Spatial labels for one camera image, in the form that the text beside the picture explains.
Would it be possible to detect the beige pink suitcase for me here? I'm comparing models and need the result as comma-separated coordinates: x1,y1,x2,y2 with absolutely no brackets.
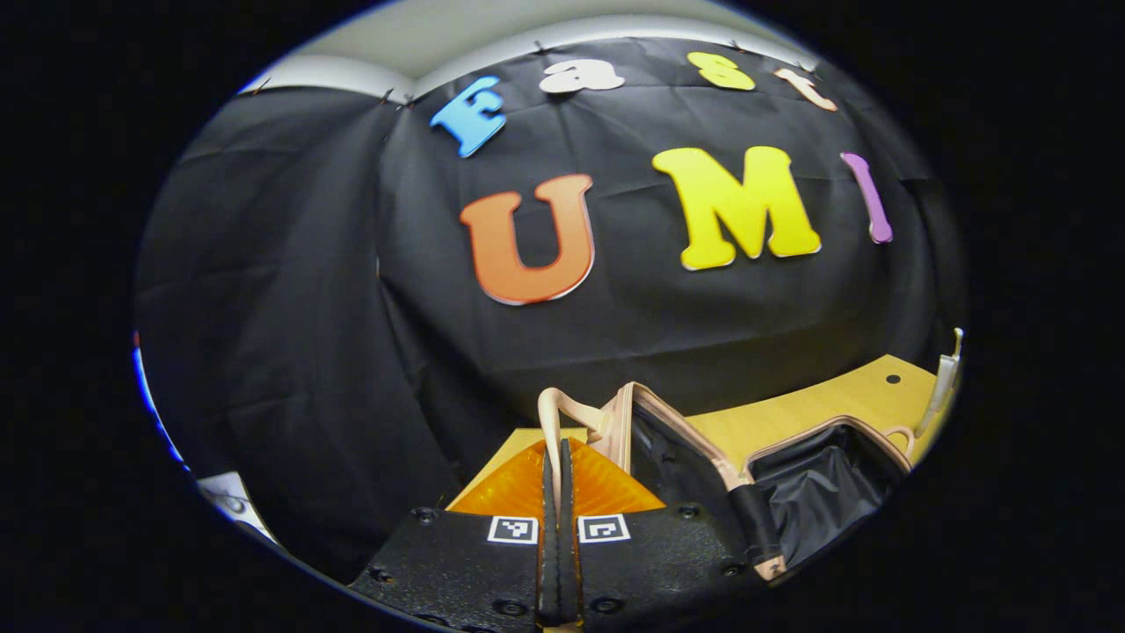
536,381,917,583

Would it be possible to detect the black backdrop cloth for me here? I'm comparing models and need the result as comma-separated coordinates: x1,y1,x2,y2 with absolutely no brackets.
132,35,968,586

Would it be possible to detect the white side desk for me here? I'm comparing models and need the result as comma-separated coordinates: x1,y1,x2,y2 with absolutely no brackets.
195,471,278,544

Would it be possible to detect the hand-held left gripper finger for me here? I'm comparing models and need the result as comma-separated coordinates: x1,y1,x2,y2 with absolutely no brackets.
350,438,562,629
561,438,767,629

